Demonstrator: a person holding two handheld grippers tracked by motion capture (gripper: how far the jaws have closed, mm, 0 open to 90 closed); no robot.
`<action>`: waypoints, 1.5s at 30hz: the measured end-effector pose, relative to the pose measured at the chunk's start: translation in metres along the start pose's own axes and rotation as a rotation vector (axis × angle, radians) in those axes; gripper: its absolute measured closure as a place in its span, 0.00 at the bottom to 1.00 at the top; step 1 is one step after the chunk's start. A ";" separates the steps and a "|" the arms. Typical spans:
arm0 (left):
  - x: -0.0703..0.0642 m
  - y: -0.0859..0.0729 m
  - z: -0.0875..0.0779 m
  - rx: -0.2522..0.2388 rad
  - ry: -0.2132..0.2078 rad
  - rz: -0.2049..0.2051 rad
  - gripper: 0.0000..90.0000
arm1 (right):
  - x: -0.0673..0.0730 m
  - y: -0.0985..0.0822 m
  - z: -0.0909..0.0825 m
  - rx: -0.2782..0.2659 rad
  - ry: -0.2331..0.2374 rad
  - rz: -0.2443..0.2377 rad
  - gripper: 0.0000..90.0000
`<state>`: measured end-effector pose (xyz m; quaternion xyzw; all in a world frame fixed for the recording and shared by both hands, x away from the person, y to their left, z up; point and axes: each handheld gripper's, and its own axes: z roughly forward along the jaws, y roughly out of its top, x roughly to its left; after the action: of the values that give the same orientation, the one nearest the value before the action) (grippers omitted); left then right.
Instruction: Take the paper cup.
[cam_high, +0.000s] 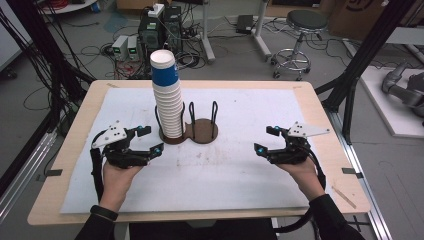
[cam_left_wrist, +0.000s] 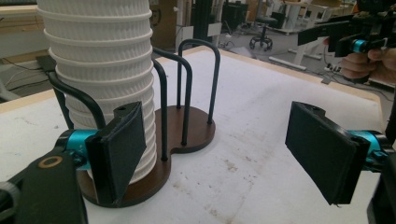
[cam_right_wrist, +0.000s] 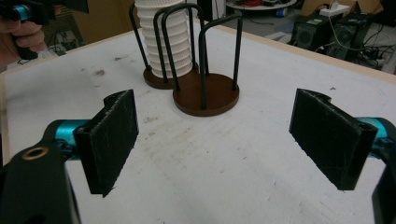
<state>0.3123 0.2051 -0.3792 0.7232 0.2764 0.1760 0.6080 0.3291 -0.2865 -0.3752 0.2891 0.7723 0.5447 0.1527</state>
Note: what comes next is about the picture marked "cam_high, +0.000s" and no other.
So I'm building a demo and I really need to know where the black computer tower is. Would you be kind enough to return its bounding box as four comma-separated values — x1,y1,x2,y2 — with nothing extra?
163,5,184,53
138,14,166,56

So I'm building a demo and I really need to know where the black wristband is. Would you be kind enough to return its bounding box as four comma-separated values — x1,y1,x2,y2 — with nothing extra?
89,204,120,222

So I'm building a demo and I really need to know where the flat black box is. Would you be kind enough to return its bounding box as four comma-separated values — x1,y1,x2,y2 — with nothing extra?
235,14,255,35

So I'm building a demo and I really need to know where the aluminium rail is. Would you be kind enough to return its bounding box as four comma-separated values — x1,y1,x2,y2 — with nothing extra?
0,129,58,223
325,109,395,240

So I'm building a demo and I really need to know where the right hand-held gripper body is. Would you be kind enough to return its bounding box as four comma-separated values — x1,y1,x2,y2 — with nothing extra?
266,121,331,165

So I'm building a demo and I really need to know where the person's lap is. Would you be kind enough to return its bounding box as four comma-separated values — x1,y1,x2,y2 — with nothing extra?
128,218,278,240

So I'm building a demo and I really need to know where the blue paper cup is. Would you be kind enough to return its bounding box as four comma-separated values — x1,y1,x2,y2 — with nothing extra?
149,49,181,89

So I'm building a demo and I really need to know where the white power strip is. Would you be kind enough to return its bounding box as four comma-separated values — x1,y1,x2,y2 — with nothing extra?
147,3,166,19

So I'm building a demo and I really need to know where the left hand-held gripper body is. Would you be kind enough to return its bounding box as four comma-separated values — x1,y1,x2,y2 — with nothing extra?
91,120,158,170

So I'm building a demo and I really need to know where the stack of white paper cups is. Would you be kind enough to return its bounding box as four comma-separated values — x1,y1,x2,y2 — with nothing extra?
152,81,187,139

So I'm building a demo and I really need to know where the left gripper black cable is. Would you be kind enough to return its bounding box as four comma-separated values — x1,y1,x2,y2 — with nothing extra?
90,129,106,203

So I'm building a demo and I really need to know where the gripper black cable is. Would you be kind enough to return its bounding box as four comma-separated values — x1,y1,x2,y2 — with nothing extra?
90,129,106,203
273,148,328,234

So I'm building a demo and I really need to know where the brown double cup holder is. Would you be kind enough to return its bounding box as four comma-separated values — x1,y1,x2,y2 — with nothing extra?
154,100,219,145

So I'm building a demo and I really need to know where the grey round stool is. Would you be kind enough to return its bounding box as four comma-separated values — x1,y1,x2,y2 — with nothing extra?
270,9,329,82

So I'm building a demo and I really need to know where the white bench power supply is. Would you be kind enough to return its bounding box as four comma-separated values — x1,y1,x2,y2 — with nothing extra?
127,35,141,61
111,34,130,62

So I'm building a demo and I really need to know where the black metal frame post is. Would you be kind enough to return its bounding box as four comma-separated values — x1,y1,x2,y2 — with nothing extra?
5,0,97,134
314,0,418,145

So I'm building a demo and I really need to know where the white desk leg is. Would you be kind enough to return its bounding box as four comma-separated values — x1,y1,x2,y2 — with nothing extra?
199,0,217,65
252,0,273,62

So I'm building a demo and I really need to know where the white table mat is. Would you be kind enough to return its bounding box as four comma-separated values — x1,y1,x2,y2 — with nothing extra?
59,87,329,214

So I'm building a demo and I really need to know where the person's right hand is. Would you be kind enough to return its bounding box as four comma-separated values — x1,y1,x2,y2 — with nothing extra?
276,157,327,202

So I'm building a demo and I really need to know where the cardboard box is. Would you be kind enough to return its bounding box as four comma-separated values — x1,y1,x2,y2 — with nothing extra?
328,0,415,42

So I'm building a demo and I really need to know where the white platform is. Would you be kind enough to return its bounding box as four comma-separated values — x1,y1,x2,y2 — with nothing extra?
359,65,424,139

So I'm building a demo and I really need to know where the person's left hand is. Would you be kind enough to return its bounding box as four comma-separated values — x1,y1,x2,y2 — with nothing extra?
99,161,144,212

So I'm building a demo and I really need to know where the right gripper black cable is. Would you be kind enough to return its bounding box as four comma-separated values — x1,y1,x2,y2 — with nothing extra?
273,148,328,234

